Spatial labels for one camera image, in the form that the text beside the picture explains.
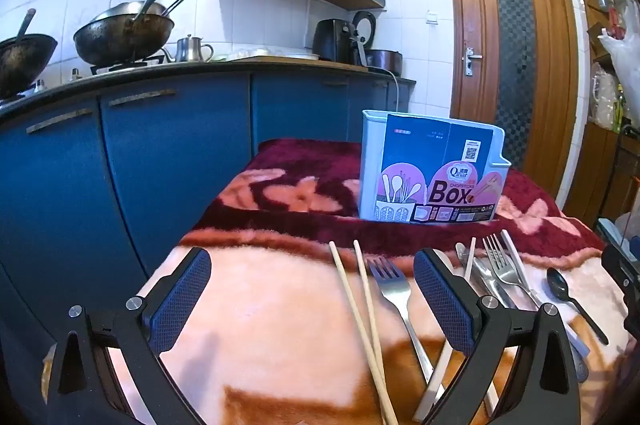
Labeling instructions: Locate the red and pink floral blanket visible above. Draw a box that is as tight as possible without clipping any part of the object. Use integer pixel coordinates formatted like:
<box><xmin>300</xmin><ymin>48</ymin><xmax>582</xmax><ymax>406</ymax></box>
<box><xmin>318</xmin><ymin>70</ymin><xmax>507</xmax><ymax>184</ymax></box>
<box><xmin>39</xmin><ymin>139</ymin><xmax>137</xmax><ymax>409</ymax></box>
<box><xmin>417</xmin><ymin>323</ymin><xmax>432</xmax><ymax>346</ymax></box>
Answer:
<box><xmin>42</xmin><ymin>138</ymin><xmax>640</xmax><ymax>425</ymax></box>

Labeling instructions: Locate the white plastic spoon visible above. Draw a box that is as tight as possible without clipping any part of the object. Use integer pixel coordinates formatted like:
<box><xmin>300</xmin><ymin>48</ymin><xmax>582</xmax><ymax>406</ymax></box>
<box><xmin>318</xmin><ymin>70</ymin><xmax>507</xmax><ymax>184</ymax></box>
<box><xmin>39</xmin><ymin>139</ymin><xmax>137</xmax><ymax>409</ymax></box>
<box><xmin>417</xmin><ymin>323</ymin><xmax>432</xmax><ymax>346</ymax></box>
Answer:
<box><xmin>413</xmin><ymin>249</ymin><xmax>455</xmax><ymax>423</ymax></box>

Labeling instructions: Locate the steel fork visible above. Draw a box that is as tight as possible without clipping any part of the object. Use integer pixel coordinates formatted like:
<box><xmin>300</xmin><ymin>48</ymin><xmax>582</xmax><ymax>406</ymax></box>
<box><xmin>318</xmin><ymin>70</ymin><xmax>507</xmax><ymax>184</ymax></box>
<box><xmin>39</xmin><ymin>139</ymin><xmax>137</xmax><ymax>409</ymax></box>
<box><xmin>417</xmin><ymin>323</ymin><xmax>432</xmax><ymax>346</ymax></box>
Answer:
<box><xmin>366</xmin><ymin>256</ymin><xmax>443</xmax><ymax>401</ymax></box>

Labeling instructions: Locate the wooden shelf unit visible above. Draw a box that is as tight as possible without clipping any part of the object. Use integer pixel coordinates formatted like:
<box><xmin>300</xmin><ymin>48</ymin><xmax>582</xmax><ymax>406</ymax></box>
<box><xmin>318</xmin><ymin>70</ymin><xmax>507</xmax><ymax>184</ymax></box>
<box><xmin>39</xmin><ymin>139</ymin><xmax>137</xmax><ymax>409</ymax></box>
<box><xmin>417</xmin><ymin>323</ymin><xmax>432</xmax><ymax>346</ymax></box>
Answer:
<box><xmin>570</xmin><ymin>0</ymin><xmax>640</xmax><ymax>226</ymax></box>

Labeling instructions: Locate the wooden cutting board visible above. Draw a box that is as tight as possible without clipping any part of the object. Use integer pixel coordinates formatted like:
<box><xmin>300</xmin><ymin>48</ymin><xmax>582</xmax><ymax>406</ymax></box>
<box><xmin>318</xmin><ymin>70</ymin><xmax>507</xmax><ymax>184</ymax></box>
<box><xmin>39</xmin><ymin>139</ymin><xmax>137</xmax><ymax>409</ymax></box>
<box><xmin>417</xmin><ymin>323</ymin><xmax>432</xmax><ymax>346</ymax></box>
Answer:
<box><xmin>232</xmin><ymin>54</ymin><xmax>351</xmax><ymax>66</ymax></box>

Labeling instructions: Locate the gas stove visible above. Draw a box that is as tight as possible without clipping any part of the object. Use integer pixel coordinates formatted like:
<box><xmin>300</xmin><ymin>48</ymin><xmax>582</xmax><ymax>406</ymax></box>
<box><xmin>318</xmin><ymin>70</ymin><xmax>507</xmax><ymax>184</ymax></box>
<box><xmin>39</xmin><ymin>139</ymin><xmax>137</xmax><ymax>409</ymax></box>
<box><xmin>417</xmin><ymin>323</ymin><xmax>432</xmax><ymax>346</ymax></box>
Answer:
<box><xmin>0</xmin><ymin>55</ymin><xmax>168</xmax><ymax>106</ymax></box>

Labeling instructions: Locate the wooden chopstick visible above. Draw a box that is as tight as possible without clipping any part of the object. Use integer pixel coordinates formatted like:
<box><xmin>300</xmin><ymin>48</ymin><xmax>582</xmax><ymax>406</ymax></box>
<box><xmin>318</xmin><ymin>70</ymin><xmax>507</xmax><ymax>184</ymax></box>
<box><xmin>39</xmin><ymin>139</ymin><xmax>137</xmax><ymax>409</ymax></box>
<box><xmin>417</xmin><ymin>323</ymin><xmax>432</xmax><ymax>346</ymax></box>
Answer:
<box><xmin>353</xmin><ymin>239</ymin><xmax>401</xmax><ymax>425</ymax></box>
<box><xmin>328</xmin><ymin>241</ymin><xmax>393</xmax><ymax>425</ymax></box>

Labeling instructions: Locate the black kitchen countertop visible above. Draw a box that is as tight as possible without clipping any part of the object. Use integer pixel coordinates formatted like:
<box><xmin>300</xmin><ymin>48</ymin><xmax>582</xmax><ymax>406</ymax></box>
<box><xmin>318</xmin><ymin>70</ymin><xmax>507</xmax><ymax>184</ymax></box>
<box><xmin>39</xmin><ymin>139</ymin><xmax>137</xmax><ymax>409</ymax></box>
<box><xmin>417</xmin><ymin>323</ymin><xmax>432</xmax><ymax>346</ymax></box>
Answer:
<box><xmin>0</xmin><ymin>58</ymin><xmax>416</xmax><ymax>126</ymax></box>

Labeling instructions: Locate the small dark wok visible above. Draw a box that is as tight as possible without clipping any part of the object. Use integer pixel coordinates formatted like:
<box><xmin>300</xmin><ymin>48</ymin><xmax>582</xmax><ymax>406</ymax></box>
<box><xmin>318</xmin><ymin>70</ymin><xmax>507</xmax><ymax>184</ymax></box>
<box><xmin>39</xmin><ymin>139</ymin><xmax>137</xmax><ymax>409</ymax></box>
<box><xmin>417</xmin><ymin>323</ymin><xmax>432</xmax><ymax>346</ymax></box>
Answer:
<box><xmin>0</xmin><ymin>34</ymin><xmax>58</xmax><ymax>98</ymax></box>

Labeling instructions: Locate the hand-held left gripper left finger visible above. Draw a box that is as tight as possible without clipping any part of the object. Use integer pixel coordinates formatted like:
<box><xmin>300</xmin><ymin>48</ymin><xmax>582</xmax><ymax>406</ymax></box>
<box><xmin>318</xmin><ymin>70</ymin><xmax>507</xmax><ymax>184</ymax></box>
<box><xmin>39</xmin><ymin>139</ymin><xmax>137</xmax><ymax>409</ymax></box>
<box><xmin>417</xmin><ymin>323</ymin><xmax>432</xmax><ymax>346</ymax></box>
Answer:
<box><xmin>45</xmin><ymin>246</ymin><xmax>213</xmax><ymax>425</ymax></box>

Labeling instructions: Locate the steel kettle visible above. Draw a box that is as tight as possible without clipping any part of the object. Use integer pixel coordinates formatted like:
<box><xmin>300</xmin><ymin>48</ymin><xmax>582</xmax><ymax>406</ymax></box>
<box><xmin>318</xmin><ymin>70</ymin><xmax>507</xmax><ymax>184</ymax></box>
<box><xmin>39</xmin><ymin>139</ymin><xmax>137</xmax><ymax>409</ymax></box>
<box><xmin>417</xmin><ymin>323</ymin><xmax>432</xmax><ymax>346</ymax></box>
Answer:
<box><xmin>164</xmin><ymin>34</ymin><xmax>215</xmax><ymax>63</ymax></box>

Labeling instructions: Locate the wooden door with glass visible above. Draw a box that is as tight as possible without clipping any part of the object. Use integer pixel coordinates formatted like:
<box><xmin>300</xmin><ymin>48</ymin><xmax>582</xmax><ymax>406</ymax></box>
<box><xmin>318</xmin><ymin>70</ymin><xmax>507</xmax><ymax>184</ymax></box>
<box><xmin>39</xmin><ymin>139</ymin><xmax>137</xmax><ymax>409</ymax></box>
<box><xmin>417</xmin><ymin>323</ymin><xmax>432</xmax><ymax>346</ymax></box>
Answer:
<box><xmin>445</xmin><ymin>0</ymin><xmax>581</xmax><ymax>211</ymax></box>

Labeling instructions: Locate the rice cooker with open lid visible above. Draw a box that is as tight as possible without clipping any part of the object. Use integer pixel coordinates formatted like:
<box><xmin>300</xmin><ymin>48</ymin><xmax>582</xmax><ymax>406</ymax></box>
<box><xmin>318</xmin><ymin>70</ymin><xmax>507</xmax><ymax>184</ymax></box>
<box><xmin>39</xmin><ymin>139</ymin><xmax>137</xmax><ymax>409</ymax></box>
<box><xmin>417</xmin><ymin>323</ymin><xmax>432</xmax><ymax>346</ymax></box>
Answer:
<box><xmin>352</xmin><ymin>10</ymin><xmax>404</xmax><ymax>73</ymax></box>

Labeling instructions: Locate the large dark wok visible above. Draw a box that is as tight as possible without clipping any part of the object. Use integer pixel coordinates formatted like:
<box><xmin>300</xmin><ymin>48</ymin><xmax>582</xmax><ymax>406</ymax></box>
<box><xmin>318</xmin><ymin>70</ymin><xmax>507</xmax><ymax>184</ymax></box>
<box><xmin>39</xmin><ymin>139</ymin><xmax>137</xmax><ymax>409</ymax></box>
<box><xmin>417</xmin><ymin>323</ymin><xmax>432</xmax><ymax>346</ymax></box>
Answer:
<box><xmin>73</xmin><ymin>2</ymin><xmax>176</xmax><ymax>66</ymax></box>

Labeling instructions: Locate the steel door handle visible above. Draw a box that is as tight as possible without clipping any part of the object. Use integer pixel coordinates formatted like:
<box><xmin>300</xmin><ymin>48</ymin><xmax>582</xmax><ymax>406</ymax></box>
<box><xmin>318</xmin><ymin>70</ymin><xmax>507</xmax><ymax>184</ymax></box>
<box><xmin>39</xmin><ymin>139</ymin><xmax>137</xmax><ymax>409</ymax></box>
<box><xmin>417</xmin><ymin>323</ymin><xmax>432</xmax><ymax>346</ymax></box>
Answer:
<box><xmin>462</xmin><ymin>46</ymin><xmax>484</xmax><ymax>77</ymax></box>

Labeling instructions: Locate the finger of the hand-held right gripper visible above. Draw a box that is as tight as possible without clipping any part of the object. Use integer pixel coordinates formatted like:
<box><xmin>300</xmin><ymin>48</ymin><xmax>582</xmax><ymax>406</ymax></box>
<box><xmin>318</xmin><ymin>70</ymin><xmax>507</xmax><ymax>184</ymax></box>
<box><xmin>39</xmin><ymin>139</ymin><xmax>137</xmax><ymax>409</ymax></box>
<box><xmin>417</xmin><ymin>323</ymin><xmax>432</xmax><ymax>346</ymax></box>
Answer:
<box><xmin>601</xmin><ymin>244</ymin><xmax>640</xmax><ymax>306</ymax></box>

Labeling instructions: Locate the steel table knife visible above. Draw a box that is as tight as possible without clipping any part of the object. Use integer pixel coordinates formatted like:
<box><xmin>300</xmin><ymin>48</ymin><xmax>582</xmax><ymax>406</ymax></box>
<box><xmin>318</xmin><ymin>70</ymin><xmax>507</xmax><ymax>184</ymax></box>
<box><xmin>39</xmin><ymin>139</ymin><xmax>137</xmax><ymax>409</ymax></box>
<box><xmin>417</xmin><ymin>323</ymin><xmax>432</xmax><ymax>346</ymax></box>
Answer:
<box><xmin>455</xmin><ymin>242</ymin><xmax>501</xmax><ymax>306</ymax></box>

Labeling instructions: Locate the light blue utensil holder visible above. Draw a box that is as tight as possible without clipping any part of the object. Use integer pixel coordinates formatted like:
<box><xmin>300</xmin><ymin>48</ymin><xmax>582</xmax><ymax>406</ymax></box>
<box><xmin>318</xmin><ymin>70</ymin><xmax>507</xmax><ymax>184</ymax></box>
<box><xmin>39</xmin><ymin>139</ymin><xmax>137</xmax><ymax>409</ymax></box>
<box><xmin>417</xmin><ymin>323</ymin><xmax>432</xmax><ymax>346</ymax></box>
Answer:
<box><xmin>360</xmin><ymin>109</ymin><xmax>512</xmax><ymax>224</ymax></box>

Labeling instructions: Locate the white plastic fork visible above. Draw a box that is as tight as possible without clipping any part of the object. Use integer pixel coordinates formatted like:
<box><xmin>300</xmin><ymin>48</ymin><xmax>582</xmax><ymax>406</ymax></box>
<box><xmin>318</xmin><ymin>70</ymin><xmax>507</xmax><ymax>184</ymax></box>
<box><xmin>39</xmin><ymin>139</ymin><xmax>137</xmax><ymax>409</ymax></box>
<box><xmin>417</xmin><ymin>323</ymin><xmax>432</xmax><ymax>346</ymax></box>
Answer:
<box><xmin>481</xmin><ymin>234</ymin><xmax>540</xmax><ymax>307</ymax></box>

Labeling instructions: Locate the white plastic bag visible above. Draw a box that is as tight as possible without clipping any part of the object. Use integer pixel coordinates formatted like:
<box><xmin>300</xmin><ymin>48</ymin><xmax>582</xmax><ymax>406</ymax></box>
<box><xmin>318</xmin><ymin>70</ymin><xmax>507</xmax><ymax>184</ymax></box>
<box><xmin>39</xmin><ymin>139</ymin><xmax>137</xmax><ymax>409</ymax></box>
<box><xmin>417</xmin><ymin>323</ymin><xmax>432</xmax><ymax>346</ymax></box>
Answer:
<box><xmin>597</xmin><ymin>0</ymin><xmax>640</xmax><ymax>106</ymax></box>

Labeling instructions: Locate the black air fryer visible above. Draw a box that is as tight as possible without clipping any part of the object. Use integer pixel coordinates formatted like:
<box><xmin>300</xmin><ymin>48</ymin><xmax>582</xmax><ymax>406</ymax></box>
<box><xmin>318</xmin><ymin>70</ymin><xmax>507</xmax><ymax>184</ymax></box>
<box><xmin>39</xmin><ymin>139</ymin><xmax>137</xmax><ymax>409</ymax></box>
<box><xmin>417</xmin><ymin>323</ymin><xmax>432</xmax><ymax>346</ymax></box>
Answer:
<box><xmin>312</xmin><ymin>18</ymin><xmax>368</xmax><ymax>67</ymax></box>

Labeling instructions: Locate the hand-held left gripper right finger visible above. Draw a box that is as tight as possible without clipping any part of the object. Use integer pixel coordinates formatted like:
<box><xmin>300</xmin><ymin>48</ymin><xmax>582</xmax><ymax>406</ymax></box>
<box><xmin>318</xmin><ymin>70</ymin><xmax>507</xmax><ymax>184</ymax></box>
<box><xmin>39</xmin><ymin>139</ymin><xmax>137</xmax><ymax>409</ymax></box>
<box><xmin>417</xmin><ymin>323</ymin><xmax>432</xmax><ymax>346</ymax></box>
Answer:
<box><xmin>412</xmin><ymin>247</ymin><xmax>583</xmax><ymax>425</ymax></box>

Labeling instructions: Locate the black spoon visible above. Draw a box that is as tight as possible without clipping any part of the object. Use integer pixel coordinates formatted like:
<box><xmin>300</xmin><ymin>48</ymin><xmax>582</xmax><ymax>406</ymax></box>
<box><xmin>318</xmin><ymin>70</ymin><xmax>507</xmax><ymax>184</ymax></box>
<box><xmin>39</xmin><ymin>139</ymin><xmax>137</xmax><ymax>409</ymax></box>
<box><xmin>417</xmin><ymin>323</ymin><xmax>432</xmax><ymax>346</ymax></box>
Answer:
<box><xmin>546</xmin><ymin>266</ymin><xmax>610</xmax><ymax>346</ymax></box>

